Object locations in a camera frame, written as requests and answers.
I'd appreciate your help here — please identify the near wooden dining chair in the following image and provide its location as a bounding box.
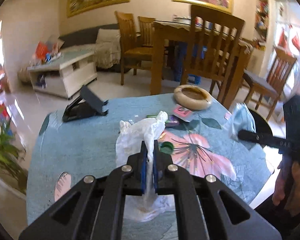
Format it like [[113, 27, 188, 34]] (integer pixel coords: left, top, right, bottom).
[[180, 4, 245, 102]]

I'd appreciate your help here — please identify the white coffee table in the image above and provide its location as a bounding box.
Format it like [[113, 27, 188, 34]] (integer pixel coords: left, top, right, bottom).
[[27, 50, 97, 100]]

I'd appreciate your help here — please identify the green bottle cap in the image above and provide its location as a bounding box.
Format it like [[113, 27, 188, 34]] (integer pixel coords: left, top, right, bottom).
[[159, 141, 174, 155]]

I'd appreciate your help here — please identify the black phone stand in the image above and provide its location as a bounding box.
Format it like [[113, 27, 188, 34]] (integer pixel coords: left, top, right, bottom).
[[62, 86, 108, 122]]

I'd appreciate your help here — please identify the pink patterned small box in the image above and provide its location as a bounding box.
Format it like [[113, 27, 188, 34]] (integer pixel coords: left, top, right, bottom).
[[172, 104, 194, 122]]

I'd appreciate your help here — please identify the person's right hand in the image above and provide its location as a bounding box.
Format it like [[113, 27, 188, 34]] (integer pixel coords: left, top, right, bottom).
[[272, 158, 300, 217]]

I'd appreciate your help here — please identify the white tissue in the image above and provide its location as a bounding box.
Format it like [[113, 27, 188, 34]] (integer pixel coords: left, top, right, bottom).
[[115, 111, 175, 222]]

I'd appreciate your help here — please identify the green purple wrapper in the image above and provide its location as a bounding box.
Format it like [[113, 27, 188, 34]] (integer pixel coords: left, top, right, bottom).
[[146, 115, 180, 128]]

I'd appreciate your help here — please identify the red plastic bag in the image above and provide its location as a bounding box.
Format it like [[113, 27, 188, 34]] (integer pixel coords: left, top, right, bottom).
[[35, 41, 50, 61]]

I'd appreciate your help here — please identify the beige stone ashtray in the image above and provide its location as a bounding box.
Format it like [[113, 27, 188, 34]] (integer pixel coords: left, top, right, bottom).
[[173, 85, 213, 111]]

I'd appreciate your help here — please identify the left wooden dining chair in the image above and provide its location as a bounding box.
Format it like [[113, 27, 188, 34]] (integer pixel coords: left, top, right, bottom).
[[114, 11, 153, 85]]

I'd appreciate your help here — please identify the wooden dining chair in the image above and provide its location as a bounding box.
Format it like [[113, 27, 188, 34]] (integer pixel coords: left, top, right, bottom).
[[114, 11, 153, 85], [138, 16, 155, 48], [180, 4, 245, 102]]

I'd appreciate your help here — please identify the dark grey sofa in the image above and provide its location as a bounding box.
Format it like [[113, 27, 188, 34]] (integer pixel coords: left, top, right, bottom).
[[59, 23, 120, 73]]

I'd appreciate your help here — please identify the black gold trash bin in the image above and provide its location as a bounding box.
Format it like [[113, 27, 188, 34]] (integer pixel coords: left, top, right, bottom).
[[248, 108, 273, 136]]

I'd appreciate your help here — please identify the far wooden dining chair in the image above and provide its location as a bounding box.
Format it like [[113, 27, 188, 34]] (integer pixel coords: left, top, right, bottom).
[[138, 16, 155, 48]]

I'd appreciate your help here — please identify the beige lace sofa cover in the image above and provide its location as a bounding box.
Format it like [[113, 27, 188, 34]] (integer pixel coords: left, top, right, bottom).
[[93, 42, 121, 69]]

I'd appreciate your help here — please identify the blue floral tablecloth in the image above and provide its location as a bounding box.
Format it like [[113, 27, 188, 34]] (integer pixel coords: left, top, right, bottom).
[[26, 94, 270, 239]]

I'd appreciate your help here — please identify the wooden dining table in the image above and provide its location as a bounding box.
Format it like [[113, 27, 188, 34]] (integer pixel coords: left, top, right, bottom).
[[149, 18, 251, 110]]

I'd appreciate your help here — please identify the light blue face mask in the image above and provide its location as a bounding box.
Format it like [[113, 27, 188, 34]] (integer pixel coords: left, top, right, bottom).
[[227, 103, 256, 141]]

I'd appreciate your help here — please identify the wall shelf with items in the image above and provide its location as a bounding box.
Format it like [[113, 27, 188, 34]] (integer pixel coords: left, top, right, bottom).
[[254, 0, 269, 51]]

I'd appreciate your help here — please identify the white sofa pillow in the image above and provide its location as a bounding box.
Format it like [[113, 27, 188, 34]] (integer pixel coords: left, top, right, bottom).
[[96, 29, 120, 44]]

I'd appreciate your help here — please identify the grey cushioned wooden chair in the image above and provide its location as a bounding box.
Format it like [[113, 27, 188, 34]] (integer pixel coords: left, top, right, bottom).
[[243, 48, 297, 121]]

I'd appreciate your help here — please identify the green potted plant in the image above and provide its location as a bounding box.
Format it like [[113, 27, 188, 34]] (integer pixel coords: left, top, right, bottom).
[[0, 88, 28, 196]]

